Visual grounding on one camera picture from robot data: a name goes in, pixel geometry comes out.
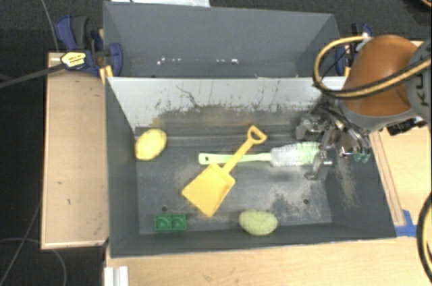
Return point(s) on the yellow toy shovel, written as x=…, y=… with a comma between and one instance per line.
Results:
x=211, y=188

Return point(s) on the green and white bottle brush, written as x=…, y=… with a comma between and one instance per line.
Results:
x=290, y=154

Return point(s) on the pale wood board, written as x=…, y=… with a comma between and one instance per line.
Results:
x=74, y=160

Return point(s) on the pale green oval sponge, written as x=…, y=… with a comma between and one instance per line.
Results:
x=258, y=222

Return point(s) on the grey metal bin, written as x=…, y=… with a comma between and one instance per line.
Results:
x=270, y=197

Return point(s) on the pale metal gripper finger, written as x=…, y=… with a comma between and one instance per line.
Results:
x=308, y=127
x=319, y=165

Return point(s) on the green toy brick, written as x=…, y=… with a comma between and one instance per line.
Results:
x=169, y=222

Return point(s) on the yellow toy lemon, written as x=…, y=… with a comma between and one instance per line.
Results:
x=150, y=144

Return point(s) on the black cylinder on white bracket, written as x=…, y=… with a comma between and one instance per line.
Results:
x=405, y=127

